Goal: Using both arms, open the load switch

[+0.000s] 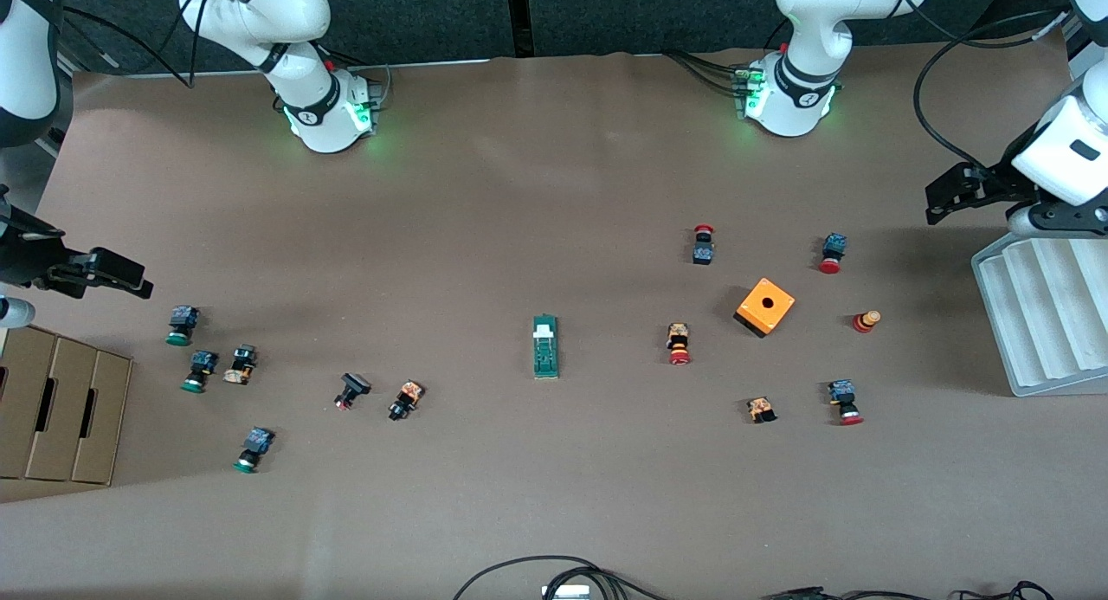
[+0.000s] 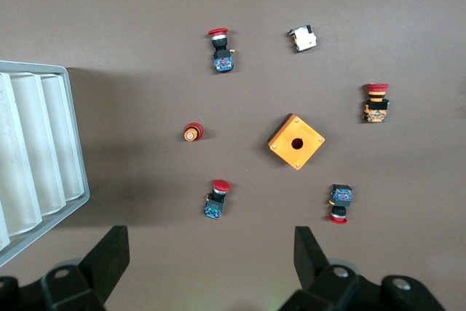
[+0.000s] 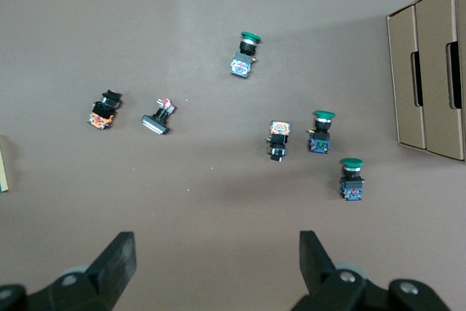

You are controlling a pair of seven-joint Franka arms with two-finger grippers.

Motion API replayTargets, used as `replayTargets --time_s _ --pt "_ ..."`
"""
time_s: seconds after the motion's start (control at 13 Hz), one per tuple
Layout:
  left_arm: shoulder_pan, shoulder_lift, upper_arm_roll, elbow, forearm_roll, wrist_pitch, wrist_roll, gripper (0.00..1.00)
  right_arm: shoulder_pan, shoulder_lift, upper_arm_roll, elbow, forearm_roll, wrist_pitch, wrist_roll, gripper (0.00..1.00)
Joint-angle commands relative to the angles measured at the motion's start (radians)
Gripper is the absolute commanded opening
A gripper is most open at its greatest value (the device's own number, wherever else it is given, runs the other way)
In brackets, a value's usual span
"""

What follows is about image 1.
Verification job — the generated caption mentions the green terminal block module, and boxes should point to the green terminal block module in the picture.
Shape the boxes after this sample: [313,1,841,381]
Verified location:
[532,314,560,380]

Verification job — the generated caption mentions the green push button blue block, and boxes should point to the green push button blue block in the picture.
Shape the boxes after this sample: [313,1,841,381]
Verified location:
[233,427,275,474]
[166,306,200,347]
[181,351,219,394]

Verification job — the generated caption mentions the brown cardboard divider box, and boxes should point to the brown cardboard divider box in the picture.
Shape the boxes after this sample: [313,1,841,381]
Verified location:
[0,323,132,487]

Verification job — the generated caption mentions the grey ribbed plastic tray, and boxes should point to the grey ribbed plastic tray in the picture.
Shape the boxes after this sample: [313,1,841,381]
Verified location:
[971,232,1108,397]

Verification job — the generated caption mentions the black square button red base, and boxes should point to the black square button red base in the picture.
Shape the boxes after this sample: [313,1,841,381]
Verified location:
[334,372,372,411]

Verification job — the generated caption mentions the brown paper table cover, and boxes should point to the brown paper table cover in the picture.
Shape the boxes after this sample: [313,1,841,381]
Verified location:
[0,24,1108,600]

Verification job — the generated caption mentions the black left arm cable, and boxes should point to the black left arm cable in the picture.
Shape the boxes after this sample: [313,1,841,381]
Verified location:
[912,7,1071,172]

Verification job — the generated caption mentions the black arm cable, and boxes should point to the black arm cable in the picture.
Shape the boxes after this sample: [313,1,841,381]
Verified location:
[912,7,1071,172]
[59,0,210,90]

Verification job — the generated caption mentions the orange button enclosure box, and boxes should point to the orange button enclosure box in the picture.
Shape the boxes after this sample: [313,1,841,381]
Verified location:
[734,277,796,339]

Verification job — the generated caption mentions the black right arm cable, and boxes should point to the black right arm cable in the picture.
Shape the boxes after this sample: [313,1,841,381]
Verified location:
[59,0,210,90]

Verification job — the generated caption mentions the black base cables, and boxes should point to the black base cables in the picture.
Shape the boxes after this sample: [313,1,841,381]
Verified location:
[327,44,392,109]
[665,50,747,99]

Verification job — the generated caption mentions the black thin cable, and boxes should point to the black thin cable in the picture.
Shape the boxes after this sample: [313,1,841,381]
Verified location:
[952,580,1057,600]

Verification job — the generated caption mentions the black plug with cable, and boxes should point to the black plug with cable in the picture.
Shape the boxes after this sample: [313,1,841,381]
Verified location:
[762,585,953,600]

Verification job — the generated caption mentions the black looping cable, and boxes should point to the black looping cable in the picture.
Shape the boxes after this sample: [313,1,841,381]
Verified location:
[452,555,667,600]

